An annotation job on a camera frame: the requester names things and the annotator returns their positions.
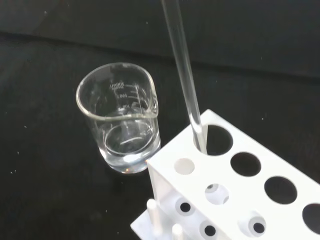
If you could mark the clear glass beaker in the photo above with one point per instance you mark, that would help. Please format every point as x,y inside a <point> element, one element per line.
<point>125,151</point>

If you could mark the white test tube rack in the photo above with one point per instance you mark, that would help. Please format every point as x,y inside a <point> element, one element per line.
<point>247,193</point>

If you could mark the black cloth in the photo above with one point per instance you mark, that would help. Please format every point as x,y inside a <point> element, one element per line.
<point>50,150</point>

